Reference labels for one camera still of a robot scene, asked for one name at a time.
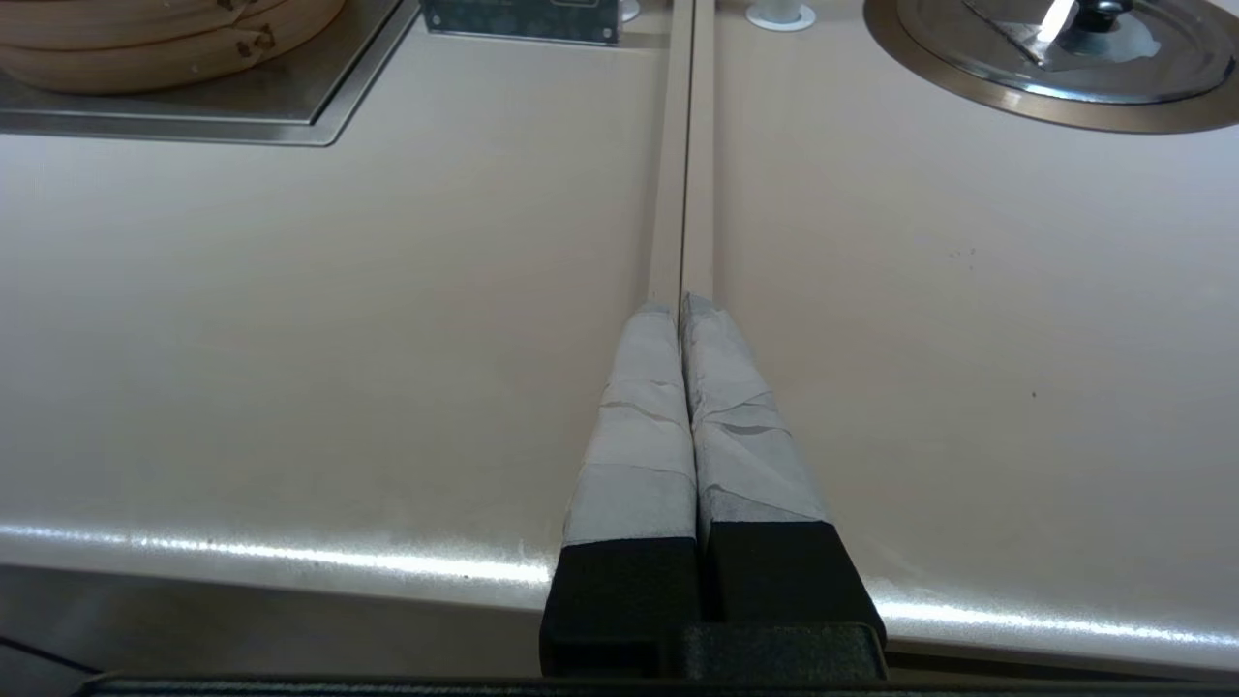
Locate taped black left gripper right finger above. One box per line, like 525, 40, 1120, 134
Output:
680, 293, 887, 640

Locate taped black left gripper left finger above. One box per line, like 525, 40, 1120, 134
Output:
539, 302, 700, 679

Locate steel pot lid black knob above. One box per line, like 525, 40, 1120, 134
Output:
895, 0, 1235, 105

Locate bamboo steamer baskets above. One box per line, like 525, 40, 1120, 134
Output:
0, 0, 346, 95

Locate dark acrylic label sign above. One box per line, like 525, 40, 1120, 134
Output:
420, 0, 620, 46

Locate recessed steel steamer tray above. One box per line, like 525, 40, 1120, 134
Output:
0, 0, 419, 148

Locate steel ladle handle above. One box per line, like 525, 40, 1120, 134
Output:
1034, 0, 1078, 45

